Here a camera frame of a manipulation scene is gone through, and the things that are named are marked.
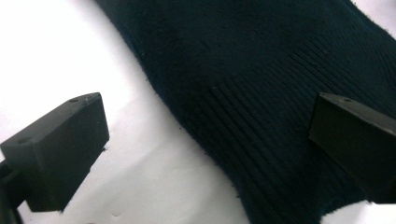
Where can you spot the white board table cover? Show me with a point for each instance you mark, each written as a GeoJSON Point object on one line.
{"type": "Point", "coordinates": [46, 46]}

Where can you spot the black knitted vest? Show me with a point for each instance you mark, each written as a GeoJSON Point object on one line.
{"type": "Point", "coordinates": [233, 77]}

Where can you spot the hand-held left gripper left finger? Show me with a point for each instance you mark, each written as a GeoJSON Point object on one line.
{"type": "Point", "coordinates": [62, 146]}

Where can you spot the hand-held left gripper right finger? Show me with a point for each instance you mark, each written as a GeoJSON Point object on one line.
{"type": "Point", "coordinates": [351, 143]}

